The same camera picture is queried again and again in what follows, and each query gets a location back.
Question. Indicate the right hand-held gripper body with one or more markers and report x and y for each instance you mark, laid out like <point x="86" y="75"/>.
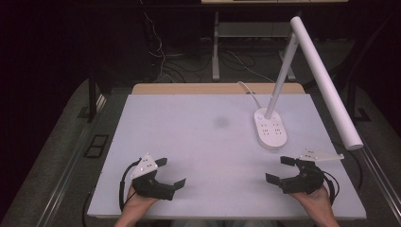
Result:
<point x="305" y="181"/>

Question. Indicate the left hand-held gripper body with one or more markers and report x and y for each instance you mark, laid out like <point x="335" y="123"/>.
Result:
<point x="148" y="186"/>

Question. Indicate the person's left hand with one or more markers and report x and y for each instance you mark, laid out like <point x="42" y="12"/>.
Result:
<point x="135" y="205"/>

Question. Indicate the person's right hand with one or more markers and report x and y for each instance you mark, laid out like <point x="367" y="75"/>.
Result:
<point x="315" y="203"/>

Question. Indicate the white table mat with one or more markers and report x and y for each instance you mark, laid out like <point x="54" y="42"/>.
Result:
<point x="205" y="142"/>

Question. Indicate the white desk lamp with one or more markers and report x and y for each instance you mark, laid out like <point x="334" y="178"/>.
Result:
<point x="318" y="72"/>

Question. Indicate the grey metal stand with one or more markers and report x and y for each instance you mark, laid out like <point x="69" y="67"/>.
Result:
<point x="216" y="47"/>

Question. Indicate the black floor frame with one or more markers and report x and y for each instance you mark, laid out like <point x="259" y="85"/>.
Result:
<point x="96" y="146"/>

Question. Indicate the black post stand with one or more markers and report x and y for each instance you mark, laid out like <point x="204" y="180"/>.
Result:
<point x="92" y="97"/>

